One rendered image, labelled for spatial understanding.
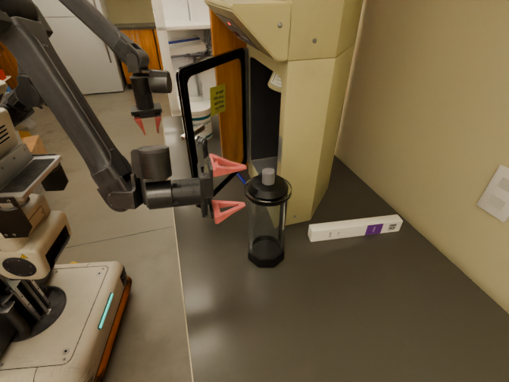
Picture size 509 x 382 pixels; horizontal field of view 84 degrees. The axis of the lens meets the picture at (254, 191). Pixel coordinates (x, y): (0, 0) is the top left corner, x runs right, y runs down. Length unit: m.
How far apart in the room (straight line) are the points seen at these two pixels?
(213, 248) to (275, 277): 0.19
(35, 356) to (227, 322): 1.10
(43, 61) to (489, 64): 0.89
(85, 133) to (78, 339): 1.14
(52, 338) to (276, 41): 1.49
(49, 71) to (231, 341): 0.62
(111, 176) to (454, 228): 0.86
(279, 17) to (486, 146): 0.55
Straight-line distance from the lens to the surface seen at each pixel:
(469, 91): 0.87
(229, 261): 0.78
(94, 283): 1.76
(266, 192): 0.61
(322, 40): 0.67
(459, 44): 0.90
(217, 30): 0.97
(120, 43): 1.05
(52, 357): 1.61
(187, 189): 0.58
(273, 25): 0.62
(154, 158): 0.56
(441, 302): 0.83
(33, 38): 0.68
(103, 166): 0.62
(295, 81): 0.66
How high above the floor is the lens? 1.54
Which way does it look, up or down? 36 degrees down
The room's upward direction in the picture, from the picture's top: straight up
